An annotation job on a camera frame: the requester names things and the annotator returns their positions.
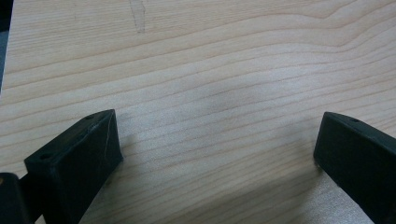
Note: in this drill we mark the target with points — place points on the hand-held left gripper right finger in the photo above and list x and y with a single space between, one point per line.
358 158

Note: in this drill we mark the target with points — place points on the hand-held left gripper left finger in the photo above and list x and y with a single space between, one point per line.
74 165

